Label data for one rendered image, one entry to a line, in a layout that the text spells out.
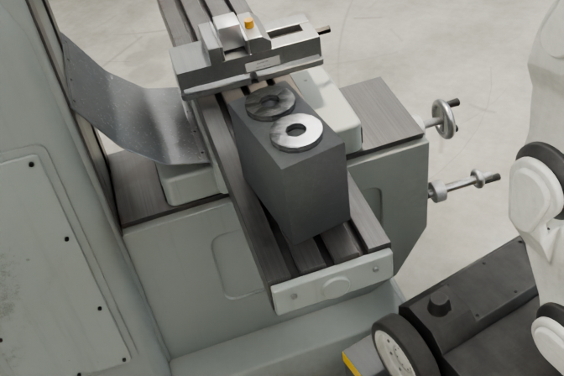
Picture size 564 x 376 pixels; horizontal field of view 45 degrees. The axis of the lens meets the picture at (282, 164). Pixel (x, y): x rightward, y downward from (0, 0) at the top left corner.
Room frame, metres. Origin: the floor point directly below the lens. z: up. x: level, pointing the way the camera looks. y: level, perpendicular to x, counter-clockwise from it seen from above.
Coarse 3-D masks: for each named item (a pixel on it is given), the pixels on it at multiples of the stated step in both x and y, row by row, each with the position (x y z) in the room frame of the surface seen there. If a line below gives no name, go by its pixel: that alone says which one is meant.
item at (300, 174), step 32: (256, 96) 1.01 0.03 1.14; (288, 96) 1.00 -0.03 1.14; (256, 128) 0.93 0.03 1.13; (288, 128) 0.91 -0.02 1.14; (320, 128) 0.89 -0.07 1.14; (256, 160) 0.93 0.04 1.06; (288, 160) 0.84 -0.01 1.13; (320, 160) 0.85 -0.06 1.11; (256, 192) 0.96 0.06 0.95; (288, 192) 0.82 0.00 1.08; (320, 192) 0.84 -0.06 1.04; (288, 224) 0.83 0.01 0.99; (320, 224) 0.84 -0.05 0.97
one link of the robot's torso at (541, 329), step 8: (536, 320) 0.75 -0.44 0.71; (544, 320) 0.73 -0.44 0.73; (552, 320) 0.73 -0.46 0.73; (536, 328) 0.74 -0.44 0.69; (544, 328) 0.72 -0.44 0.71; (552, 328) 0.71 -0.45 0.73; (560, 328) 0.70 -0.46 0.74; (536, 336) 0.73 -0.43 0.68; (544, 336) 0.71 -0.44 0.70; (552, 336) 0.70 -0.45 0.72; (560, 336) 0.69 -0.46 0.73; (536, 344) 0.73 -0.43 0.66; (544, 344) 0.71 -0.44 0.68; (552, 344) 0.70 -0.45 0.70; (560, 344) 0.68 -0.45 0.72; (544, 352) 0.71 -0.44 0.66; (552, 352) 0.69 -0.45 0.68; (560, 352) 0.68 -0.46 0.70; (552, 360) 0.69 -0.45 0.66; (560, 360) 0.67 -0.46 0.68; (560, 368) 0.67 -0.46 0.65
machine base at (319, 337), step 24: (384, 288) 1.27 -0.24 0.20; (312, 312) 1.22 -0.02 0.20; (336, 312) 1.21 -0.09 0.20; (360, 312) 1.19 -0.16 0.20; (384, 312) 1.18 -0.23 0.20; (264, 336) 1.17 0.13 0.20; (288, 336) 1.15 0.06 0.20; (312, 336) 1.14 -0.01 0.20; (336, 336) 1.13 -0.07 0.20; (360, 336) 1.13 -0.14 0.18; (192, 360) 1.12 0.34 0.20; (216, 360) 1.11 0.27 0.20; (240, 360) 1.10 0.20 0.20; (264, 360) 1.09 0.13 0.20; (288, 360) 1.08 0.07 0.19; (312, 360) 1.09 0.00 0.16; (336, 360) 1.09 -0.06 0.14
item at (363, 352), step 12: (348, 348) 0.95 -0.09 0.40; (360, 348) 0.95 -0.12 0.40; (372, 348) 0.94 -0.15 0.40; (348, 360) 0.92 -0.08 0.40; (360, 360) 0.91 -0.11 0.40; (372, 360) 0.91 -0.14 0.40; (348, 372) 0.93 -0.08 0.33; (360, 372) 0.88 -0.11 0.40; (372, 372) 0.88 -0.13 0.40; (384, 372) 0.87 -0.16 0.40
